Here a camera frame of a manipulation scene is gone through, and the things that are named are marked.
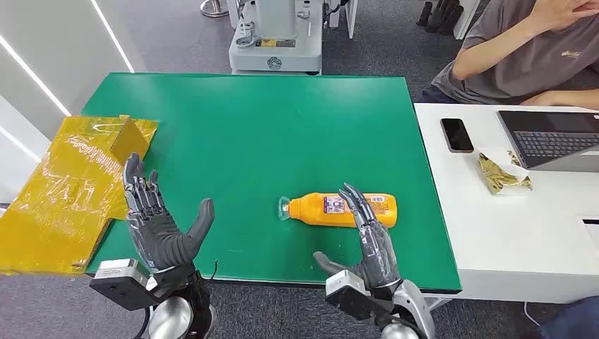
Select dark blue cloth item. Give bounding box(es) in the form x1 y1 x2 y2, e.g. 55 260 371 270
538 296 599 339

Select white cable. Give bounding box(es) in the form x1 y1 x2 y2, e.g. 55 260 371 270
523 302 541 327

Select green table mat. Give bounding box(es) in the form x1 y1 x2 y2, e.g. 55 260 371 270
80 71 463 295

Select white table leg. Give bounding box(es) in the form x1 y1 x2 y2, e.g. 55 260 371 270
327 0 359 40

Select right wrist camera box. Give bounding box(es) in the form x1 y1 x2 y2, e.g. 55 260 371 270
324 270 394 323

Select person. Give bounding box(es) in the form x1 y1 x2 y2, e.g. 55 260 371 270
416 0 599 111

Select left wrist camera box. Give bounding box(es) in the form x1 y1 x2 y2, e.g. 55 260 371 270
88 258 160 312

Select grey laptop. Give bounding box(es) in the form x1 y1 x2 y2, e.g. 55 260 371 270
497 109 599 173

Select chrome chair base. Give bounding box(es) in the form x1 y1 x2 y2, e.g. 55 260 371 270
200 0 230 18

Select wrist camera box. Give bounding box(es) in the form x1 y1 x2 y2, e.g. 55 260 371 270
88 258 160 312
324 270 394 323

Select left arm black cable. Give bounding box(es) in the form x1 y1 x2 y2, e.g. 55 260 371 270
132 304 153 339

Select person's right hand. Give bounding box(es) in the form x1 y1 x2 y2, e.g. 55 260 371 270
528 0 599 34

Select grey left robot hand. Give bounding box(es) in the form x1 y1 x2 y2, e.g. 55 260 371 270
122 153 216 275

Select black smartphone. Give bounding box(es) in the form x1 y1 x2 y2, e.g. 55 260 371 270
439 117 475 155

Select orange plastic bottle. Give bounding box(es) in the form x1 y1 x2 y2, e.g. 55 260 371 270
278 192 398 230

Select person's left hand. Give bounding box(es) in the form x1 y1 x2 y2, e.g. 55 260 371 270
519 91 560 107

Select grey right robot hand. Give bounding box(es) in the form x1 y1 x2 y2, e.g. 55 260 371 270
312 182 403 290

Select grey wheeled machine base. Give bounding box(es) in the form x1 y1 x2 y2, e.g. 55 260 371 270
227 0 324 76

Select black cylindrical items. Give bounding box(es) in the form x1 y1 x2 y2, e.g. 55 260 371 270
416 0 465 37

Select yellow film wrapped cardboard box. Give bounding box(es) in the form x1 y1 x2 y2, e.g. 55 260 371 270
0 114 159 277

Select gold snack wrapper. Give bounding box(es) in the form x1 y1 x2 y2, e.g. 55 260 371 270
476 152 533 196

